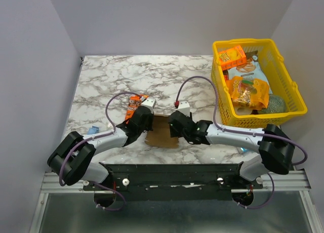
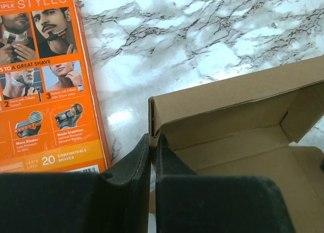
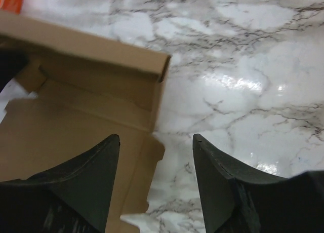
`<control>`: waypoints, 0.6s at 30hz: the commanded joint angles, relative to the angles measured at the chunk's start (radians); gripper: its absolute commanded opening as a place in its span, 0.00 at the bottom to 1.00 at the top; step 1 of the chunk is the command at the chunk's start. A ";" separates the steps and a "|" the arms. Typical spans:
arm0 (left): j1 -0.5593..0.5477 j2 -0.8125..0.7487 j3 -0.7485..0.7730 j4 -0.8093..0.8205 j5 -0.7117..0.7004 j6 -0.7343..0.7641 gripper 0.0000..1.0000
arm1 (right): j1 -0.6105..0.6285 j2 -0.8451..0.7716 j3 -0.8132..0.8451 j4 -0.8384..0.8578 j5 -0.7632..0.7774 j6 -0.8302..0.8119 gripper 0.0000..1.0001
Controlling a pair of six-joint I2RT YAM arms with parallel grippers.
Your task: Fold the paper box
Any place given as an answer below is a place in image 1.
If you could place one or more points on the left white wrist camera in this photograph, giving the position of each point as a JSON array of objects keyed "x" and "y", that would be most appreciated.
[{"x": 149, "y": 103}]

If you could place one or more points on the green mesh sponge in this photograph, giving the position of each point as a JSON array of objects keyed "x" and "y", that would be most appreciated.
[{"x": 276, "y": 104}]

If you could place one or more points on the brown cardboard box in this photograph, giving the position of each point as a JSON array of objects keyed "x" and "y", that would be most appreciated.
[{"x": 160, "y": 135}]

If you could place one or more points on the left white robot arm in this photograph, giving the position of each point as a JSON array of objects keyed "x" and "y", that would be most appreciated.
[{"x": 71, "y": 160}]

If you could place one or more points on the yellow plastic basket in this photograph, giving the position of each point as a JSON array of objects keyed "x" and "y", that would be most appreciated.
[{"x": 280, "y": 83}]

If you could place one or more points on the light blue snack bag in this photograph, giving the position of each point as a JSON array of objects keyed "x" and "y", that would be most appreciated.
[{"x": 249, "y": 71}]

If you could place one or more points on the orange snack box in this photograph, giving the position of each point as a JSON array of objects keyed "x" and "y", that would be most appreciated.
[{"x": 232, "y": 57}]

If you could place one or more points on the orange candy bag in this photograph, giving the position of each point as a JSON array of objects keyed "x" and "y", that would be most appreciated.
[{"x": 252, "y": 94}]

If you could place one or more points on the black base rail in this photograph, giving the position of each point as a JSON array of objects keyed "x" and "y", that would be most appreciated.
[{"x": 175, "y": 182}]

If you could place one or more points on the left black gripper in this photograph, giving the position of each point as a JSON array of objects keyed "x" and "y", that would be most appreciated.
[{"x": 149, "y": 128}]

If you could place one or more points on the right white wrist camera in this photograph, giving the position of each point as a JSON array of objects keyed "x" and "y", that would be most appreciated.
[{"x": 184, "y": 108}]

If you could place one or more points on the blue flat packet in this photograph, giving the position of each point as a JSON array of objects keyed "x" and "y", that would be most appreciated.
[{"x": 93, "y": 130}]

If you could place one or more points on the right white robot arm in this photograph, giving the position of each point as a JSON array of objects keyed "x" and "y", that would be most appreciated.
[{"x": 274, "y": 148}]

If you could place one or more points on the orange product box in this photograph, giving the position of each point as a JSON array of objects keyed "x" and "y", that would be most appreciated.
[{"x": 134, "y": 102}]

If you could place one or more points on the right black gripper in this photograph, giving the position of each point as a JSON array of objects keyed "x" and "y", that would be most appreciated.
[{"x": 174, "y": 124}]

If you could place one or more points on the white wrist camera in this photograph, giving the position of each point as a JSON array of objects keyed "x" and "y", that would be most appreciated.
[
  {"x": 184, "y": 108},
  {"x": 149, "y": 103}
]

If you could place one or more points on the small blue white packet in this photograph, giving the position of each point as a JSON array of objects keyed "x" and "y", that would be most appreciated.
[{"x": 242, "y": 150}]

